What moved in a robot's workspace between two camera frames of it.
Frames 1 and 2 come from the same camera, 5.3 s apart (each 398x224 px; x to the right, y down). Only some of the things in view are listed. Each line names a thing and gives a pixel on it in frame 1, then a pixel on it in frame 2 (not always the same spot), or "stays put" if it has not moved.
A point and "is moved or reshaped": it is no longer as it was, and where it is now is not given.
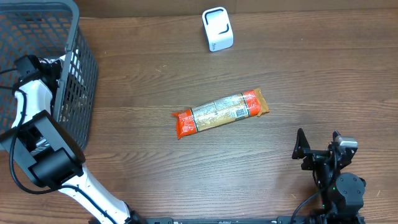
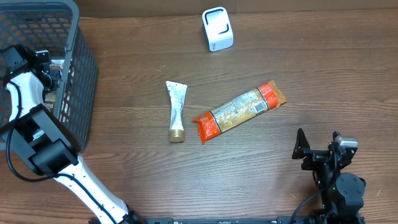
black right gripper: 318,156 stays put
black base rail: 249,220 stays put
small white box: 218,28 stays put
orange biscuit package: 250,104 is moved or reshaped
